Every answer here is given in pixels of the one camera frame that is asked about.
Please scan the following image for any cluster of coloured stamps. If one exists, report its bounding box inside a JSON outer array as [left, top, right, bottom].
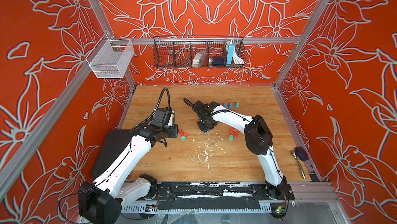
[[228, 128, 239, 141]]

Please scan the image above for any silver pouch in basket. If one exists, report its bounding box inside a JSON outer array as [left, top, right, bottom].
[[192, 51, 206, 68]]

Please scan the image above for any dark blue round pad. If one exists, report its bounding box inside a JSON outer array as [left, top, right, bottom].
[[295, 146, 309, 162]]

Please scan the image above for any white cable in basket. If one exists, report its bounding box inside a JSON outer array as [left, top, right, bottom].
[[232, 50, 245, 66]]

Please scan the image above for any metal spoon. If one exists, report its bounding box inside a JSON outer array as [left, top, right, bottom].
[[290, 150, 306, 179]]

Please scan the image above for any light blue box in basket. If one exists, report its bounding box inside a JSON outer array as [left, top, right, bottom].
[[225, 44, 235, 68]]

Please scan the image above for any dark blue round object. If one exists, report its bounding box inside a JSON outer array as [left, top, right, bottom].
[[212, 56, 224, 68]]

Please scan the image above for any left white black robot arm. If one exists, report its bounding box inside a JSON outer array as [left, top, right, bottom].
[[78, 87, 178, 224]]

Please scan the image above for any white wire mesh basket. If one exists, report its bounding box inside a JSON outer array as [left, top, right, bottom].
[[87, 40, 135, 79]]

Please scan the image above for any cluster of coloured stamp caps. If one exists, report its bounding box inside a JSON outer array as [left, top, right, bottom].
[[179, 129, 189, 140]]

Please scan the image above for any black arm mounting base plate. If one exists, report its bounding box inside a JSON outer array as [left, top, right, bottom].
[[129, 182, 295, 211]]

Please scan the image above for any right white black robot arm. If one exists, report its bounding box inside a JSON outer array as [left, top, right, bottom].
[[184, 98, 294, 200]]

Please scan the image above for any black plastic tool case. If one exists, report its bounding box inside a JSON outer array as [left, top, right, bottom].
[[91, 129, 133, 179]]

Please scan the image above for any black wire wall basket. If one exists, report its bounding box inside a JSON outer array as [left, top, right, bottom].
[[153, 35, 246, 69]]

